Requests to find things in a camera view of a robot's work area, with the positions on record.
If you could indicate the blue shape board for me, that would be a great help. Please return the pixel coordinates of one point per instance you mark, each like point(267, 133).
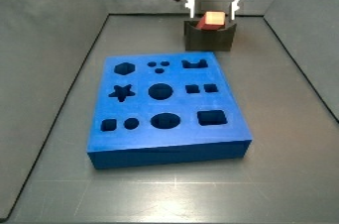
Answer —
point(164, 111)

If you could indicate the red rectangular block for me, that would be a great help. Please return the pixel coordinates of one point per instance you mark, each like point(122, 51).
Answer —
point(212, 21)

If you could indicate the black curved fixture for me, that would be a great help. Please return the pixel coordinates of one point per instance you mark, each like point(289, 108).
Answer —
point(208, 40)

